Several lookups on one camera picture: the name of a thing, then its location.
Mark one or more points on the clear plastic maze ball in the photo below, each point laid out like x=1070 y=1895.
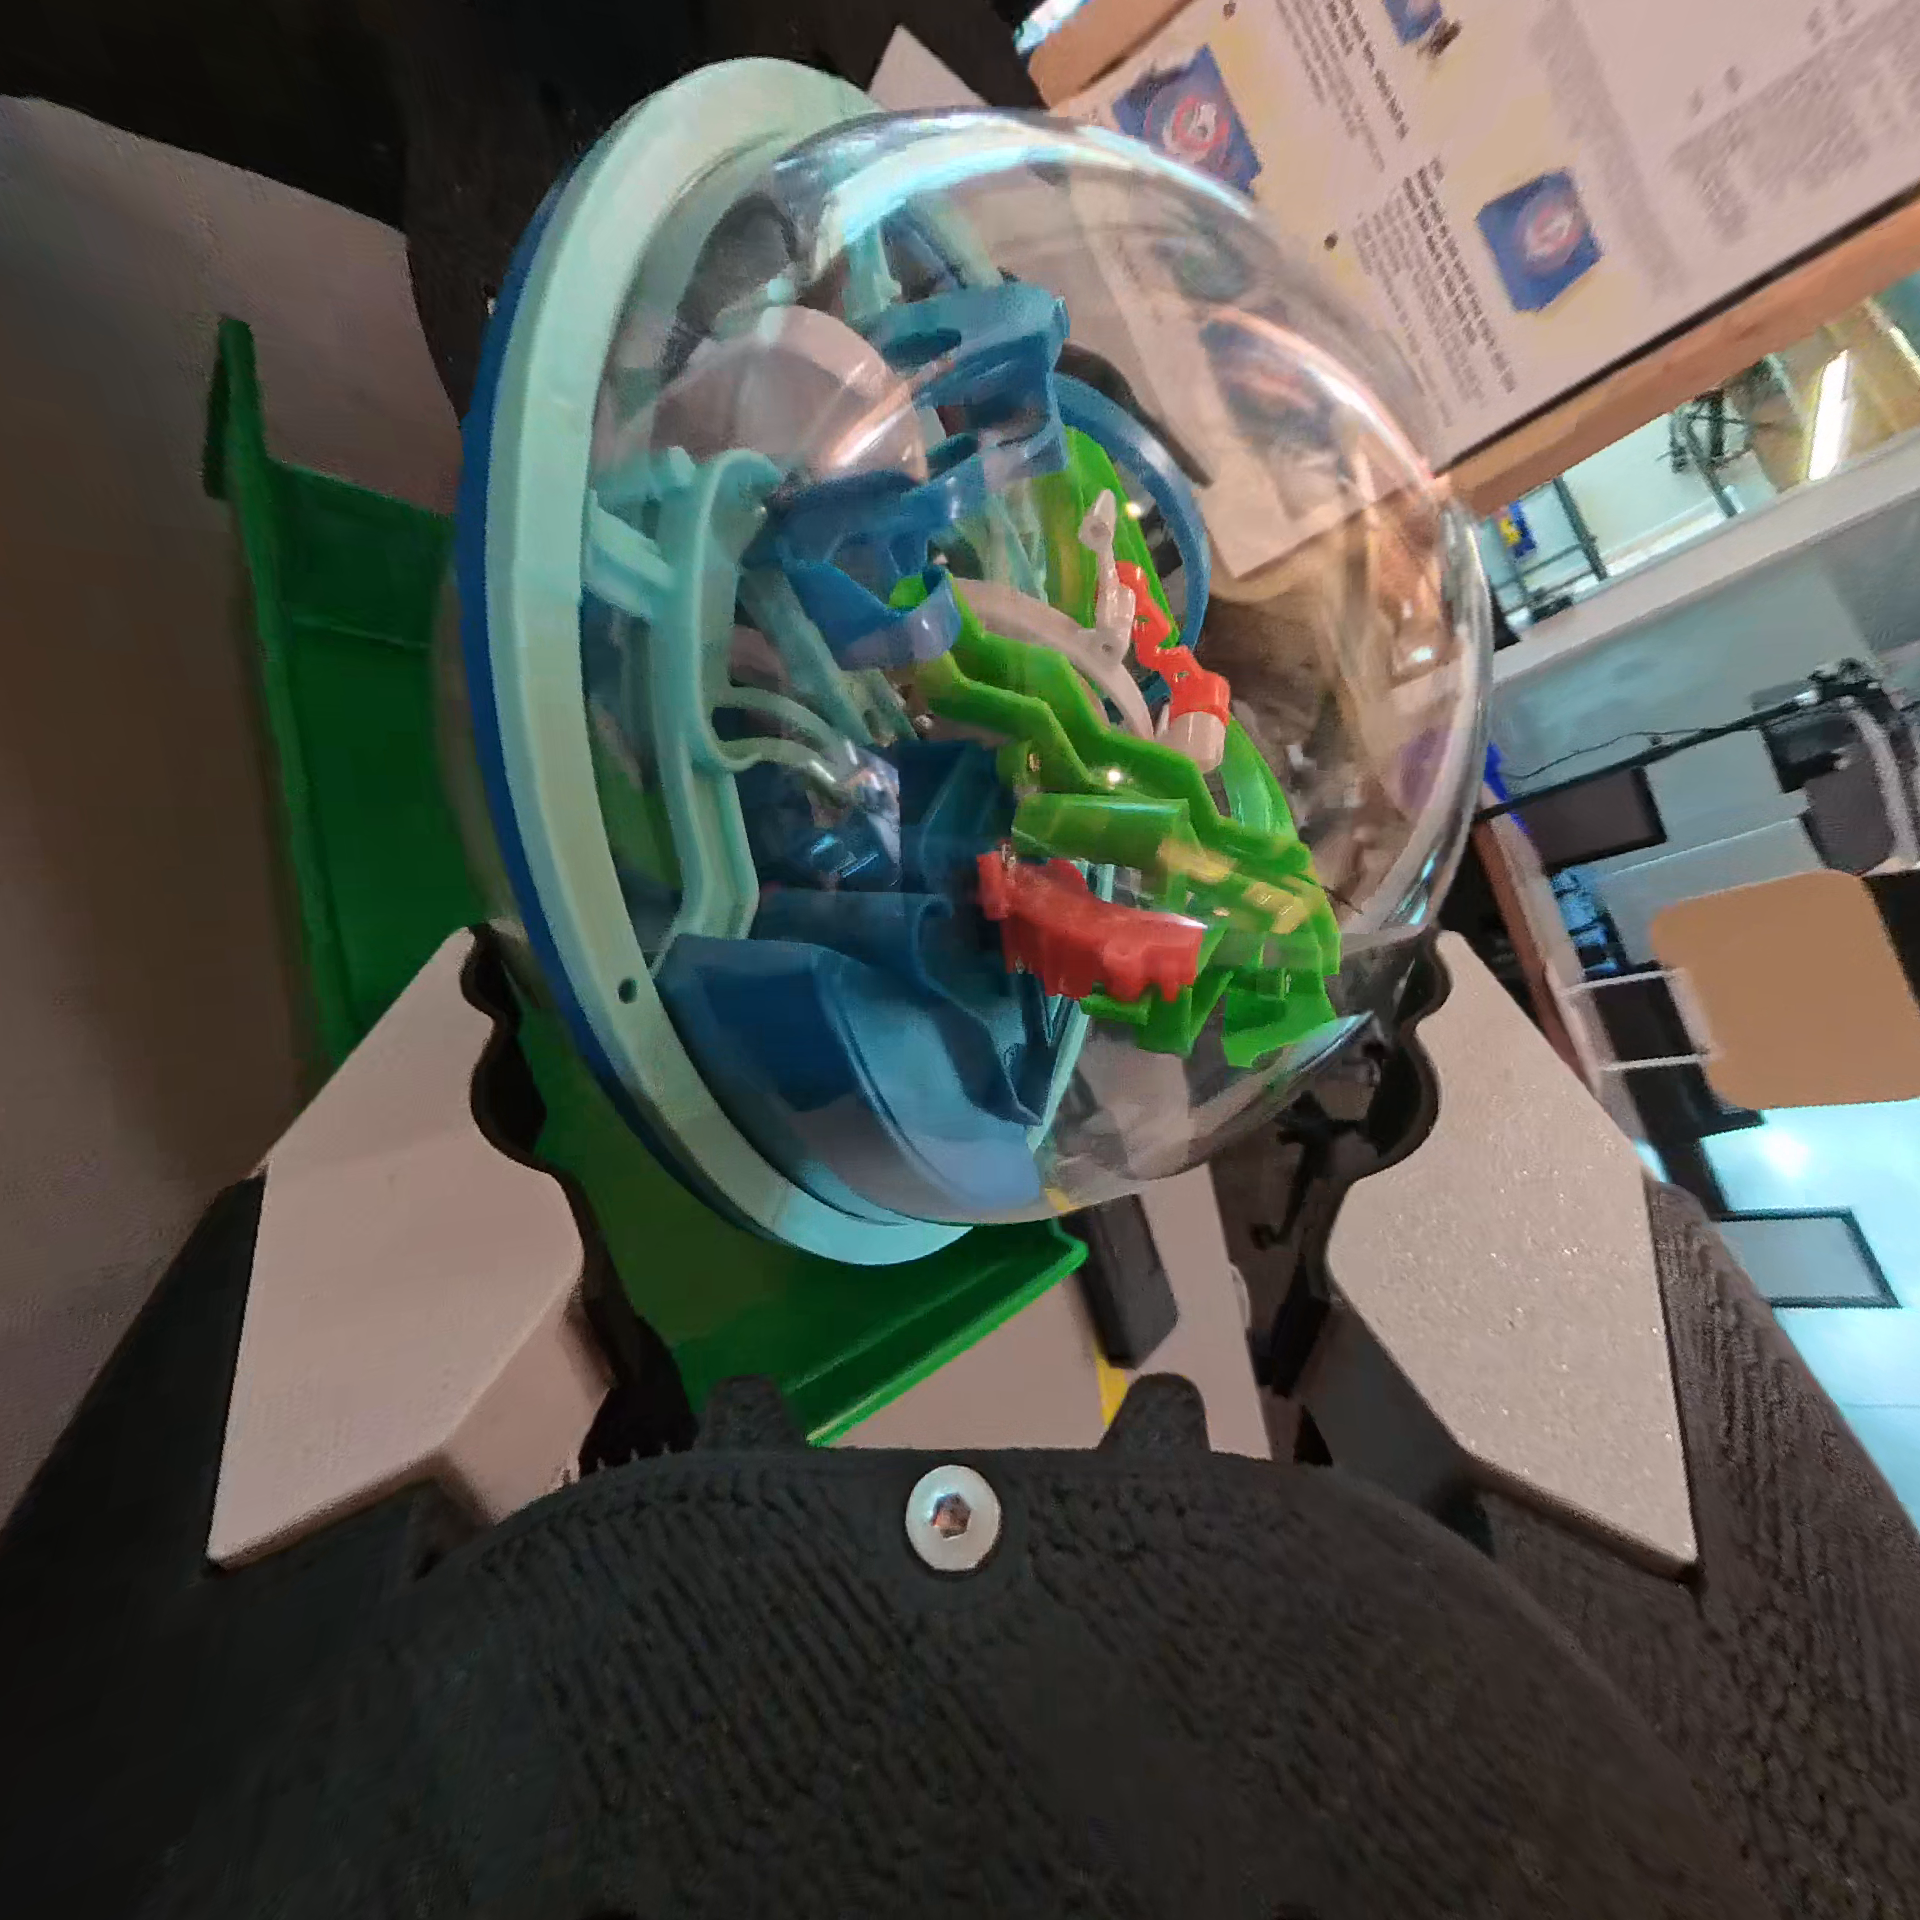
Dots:
x=931 y=722

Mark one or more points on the white counter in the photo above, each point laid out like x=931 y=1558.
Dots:
x=1698 y=598

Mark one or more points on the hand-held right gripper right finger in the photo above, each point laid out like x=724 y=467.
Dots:
x=1517 y=1289

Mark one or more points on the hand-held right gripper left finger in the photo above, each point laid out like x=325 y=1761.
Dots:
x=388 y=1289

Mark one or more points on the small black block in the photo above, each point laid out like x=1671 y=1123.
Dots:
x=1137 y=1284

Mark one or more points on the black equipment on stand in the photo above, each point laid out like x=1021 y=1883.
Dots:
x=1841 y=764

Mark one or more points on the wooden board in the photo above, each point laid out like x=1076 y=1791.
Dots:
x=1682 y=351

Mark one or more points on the printed instruction sheet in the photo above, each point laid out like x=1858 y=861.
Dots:
x=1578 y=166

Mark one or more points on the green plastic ball stand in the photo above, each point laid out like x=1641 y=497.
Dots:
x=361 y=631

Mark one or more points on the tan rounded panel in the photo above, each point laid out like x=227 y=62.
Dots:
x=1798 y=985

